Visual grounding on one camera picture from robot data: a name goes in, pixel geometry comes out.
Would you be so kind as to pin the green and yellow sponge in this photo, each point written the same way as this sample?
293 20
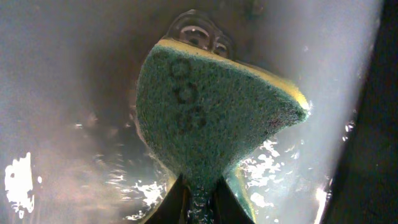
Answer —
200 114

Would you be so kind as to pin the black rectangular tray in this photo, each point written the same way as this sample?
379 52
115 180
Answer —
70 152

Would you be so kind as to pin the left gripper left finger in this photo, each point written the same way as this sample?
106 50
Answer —
175 206

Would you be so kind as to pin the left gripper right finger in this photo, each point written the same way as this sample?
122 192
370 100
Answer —
225 206

